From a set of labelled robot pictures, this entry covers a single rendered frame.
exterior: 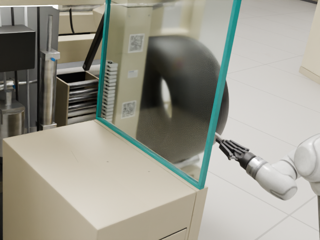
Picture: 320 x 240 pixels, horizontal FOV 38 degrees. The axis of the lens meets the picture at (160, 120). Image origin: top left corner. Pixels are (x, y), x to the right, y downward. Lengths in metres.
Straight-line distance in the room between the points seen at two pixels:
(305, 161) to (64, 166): 0.70
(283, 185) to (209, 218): 1.71
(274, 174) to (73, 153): 0.82
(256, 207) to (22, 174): 2.59
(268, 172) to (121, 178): 0.72
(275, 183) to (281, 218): 1.88
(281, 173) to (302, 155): 0.58
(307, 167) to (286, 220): 2.45
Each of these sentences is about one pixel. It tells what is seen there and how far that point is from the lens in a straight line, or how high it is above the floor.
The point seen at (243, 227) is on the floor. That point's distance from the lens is 3.55.
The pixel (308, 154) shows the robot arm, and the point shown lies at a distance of 1.33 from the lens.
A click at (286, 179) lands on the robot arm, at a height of 1.12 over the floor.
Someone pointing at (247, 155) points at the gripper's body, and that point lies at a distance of 1.99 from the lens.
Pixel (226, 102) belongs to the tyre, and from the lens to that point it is 2.11.
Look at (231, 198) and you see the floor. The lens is 3.85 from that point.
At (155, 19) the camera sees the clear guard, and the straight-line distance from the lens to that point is 1.44.
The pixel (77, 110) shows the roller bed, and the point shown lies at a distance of 2.38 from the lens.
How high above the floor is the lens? 1.99
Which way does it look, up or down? 24 degrees down
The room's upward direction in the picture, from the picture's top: 8 degrees clockwise
